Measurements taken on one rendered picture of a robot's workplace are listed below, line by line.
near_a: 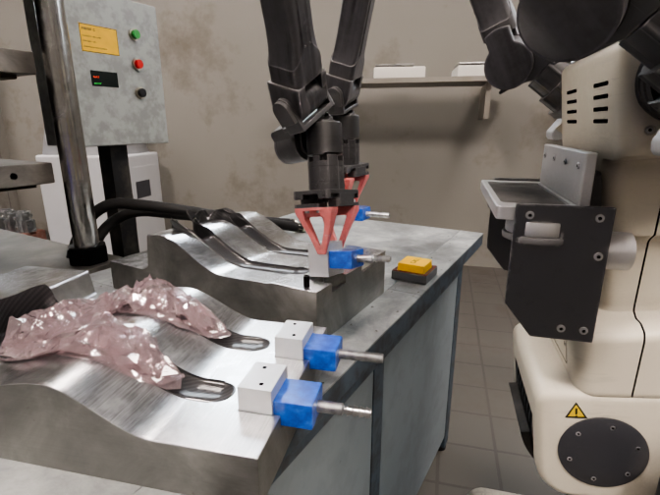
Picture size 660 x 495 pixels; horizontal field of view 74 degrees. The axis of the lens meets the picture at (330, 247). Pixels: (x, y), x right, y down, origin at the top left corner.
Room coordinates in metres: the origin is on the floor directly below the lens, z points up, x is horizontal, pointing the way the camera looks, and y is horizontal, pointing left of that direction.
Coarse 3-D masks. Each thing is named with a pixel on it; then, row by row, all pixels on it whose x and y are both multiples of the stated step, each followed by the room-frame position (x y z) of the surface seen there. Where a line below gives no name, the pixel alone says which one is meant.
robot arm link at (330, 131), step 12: (324, 120) 0.70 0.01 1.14; (312, 132) 0.69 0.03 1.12; (324, 132) 0.69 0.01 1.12; (336, 132) 0.69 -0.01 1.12; (300, 144) 0.73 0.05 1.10; (312, 144) 0.69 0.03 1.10; (324, 144) 0.68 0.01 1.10; (336, 144) 0.69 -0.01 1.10; (312, 156) 0.72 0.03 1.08; (324, 156) 0.69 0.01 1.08
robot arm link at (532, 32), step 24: (528, 0) 0.39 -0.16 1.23; (552, 0) 0.38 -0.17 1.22; (576, 0) 0.37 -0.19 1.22; (600, 0) 0.36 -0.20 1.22; (624, 0) 0.36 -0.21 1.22; (528, 24) 0.40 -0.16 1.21; (552, 24) 0.39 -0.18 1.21; (576, 24) 0.38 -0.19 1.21; (600, 24) 0.37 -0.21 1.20; (528, 48) 0.41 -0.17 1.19; (552, 48) 0.40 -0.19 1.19; (576, 48) 0.39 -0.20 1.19
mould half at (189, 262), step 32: (224, 224) 0.89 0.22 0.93; (256, 224) 0.93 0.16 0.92; (128, 256) 0.89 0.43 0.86; (160, 256) 0.78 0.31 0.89; (192, 256) 0.74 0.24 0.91; (256, 256) 0.81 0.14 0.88; (288, 256) 0.81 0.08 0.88; (192, 288) 0.74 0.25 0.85; (224, 288) 0.70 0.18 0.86; (256, 288) 0.67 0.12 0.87; (288, 288) 0.64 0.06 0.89; (320, 288) 0.63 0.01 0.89; (352, 288) 0.71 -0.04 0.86; (320, 320) 0.62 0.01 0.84
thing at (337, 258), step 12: (312, 252) 0.67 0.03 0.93; (336, 252) 0.65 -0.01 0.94; (348, 252) 0.64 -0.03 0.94; (360, 252) 0.67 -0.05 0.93; (312, 264) 0.67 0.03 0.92; (324, 264) 0.65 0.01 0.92; (336, 264) 0.65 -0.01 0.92; (348, 264) 0.64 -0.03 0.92; (360, 264) 0.66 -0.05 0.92; (312, 276) 0.66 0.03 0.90; (324, 276) 0.65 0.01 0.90
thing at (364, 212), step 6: (360, 210) 0.95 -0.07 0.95; (366, 210) 0.97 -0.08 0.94; (336, 216) 0.98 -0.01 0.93; (342, 216) 0.97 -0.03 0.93; (360, 216) 0.95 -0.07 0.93; (366, 216) 0.97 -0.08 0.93; (372, 216) 0.96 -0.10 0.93; (378, 216) 0.95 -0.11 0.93; (384, 216) 0.94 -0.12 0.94; (336, 222) 0.98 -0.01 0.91; (342, 222) 0.97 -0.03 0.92
